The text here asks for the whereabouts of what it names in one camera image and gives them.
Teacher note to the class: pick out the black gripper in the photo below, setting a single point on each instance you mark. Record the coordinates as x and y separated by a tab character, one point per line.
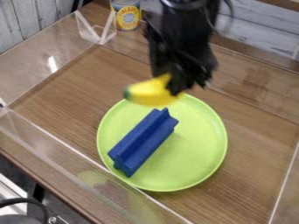
179	35

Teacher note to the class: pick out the yellow toy banana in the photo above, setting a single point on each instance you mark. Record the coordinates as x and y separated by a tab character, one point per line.
151	93

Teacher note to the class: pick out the green round plate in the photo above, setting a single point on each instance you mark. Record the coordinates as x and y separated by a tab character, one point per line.
188	156

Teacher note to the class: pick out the yellow blue labelled can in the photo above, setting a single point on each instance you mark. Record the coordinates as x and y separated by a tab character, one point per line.
128	14

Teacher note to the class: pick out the blue plastic block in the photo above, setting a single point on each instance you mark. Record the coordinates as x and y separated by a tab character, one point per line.
141	141

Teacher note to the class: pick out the clear acrylic enclosure walls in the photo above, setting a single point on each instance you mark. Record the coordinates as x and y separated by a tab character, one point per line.
60	82

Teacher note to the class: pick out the clear acrylic corner bracket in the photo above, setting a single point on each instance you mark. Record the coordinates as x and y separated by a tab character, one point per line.
97	34

